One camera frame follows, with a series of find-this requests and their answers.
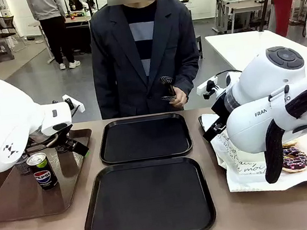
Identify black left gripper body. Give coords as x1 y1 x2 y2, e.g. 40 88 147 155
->
49 127 77 151

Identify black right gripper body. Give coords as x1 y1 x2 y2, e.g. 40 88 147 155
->
209 92 232 125

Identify black Pepsi can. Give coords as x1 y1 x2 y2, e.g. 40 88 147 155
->
25 150 60 194

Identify black patterned drink can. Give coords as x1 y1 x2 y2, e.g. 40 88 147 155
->
13 152 34 177

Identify silver metal tongs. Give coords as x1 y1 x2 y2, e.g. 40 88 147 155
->
157 74 177 103

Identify glazed donut with chocolate dots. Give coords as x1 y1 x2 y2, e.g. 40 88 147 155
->
281 140 299 150

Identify person right forearm dark sleeve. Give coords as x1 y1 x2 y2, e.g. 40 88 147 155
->
93 68 122 120

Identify person left forearm dark sleeve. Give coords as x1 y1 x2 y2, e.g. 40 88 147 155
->
175 56 205 97

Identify person left hand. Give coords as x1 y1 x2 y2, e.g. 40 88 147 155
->
170 86 190 110

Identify black tray under paper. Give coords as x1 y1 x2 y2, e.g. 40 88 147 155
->
197 115 207 135

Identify printed white paper sheet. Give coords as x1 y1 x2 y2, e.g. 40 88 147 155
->
213 121 307 204

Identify brown plastic tray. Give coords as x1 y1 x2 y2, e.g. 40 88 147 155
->
0 128 102 224

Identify white folding table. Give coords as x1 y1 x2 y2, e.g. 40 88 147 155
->
204 23 307 84

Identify small black serving tray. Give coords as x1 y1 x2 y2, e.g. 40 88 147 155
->
95 111 195 167

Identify large black serving tray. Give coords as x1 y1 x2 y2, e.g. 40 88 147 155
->
77 153 219 230

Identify chocolate sprinkle donut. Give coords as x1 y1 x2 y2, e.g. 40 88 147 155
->
279 145 307 175

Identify person in dark blazer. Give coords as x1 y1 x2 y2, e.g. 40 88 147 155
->
85 0 207 121

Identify background white lab table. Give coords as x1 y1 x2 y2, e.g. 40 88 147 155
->
211 0 276 37

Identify grey step stool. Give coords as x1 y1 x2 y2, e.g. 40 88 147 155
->
0 38 16 63

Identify person in grey hoodie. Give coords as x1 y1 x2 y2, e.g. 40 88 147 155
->
25 0 82 74

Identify background work table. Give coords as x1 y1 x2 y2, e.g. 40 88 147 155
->
28 13 97 66

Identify black office chair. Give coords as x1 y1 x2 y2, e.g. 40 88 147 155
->
0 13 27 55

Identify person in red outfit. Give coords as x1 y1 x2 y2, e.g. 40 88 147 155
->
270 0 303 39

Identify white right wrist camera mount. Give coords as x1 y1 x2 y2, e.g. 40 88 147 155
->
195 76 221 101

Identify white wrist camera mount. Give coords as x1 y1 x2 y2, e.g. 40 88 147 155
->
195 76 221 101
61 92 85 116

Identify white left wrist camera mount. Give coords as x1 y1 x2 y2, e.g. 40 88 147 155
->
61 92 85 116

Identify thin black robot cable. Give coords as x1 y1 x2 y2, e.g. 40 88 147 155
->
215 68 243 80

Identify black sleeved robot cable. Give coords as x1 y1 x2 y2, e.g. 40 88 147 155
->
254 80 307 185

